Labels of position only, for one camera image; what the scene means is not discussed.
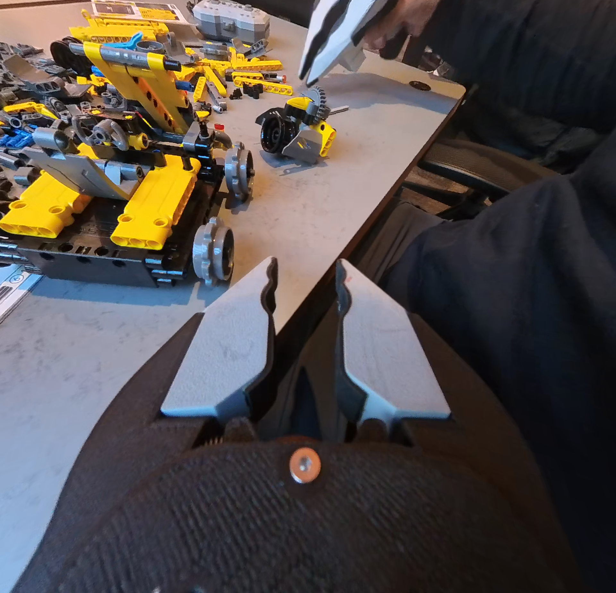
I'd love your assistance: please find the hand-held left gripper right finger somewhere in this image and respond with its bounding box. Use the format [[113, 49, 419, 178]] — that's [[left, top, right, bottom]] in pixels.
[[335, 258, 452, 435]]

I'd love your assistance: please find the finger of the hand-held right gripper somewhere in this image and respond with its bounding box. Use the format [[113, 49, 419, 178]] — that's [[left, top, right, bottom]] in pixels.
[[306, 0, 381, 88], [298, 0, 359, 81]]

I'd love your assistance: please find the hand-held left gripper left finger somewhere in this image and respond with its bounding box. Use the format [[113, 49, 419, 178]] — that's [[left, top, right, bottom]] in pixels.
[[160, 256, 279, 423]]

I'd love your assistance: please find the spread of yellow beams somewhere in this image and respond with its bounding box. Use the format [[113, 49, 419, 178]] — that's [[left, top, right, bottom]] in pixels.
[[192, 45, 294, 99]]

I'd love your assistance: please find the yellow brick wheel subassembly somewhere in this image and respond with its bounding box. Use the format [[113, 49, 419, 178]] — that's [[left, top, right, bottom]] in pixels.
[[255, 85, 338, 165]]

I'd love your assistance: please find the yellow brick vehicle model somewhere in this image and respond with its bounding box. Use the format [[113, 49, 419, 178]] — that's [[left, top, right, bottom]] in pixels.
[[0, 37, 256, 288]]

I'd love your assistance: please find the pile of small connector pieces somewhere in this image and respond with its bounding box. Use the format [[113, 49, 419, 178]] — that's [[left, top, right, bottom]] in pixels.
[[0, 101, 65, 192]]

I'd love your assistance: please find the person's right forearm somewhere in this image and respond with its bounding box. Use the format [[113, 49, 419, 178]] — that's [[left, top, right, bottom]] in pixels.
[[419, 0, 616, 137]]

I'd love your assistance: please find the grey desk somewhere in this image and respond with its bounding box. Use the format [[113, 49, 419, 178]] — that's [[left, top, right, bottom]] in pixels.
[[0, 0, 466, 589]]

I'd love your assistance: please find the person's right hand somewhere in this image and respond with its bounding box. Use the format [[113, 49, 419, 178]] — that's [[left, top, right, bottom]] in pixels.
[[366, 0, 455, 50]]

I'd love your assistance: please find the grey battery box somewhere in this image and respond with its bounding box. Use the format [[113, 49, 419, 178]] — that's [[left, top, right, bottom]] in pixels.
[[192, 0, 271, 43]]

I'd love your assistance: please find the sticker sheet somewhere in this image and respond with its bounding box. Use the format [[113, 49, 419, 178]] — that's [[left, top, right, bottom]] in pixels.
[[91, 0, 188, 23]]

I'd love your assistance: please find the blue brick separator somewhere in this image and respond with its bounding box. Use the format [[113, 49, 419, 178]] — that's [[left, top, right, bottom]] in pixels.
[[89, 31, 145, 89]]

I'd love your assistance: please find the stack of yellow panels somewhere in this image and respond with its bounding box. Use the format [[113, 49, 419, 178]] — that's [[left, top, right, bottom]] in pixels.
[[67, 10, 169, 43]]

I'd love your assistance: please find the white instruction booklet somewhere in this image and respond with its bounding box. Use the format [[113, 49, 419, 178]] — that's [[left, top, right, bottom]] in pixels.
[[0, 266, 44, 325]]

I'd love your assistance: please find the black wheel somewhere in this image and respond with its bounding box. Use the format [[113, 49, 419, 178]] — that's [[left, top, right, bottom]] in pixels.
[[49, 37, 83, 70]]

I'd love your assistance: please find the pile of grey track links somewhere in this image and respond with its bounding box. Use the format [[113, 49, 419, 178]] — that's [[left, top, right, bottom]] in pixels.
[[0, 42, 65, 103]]

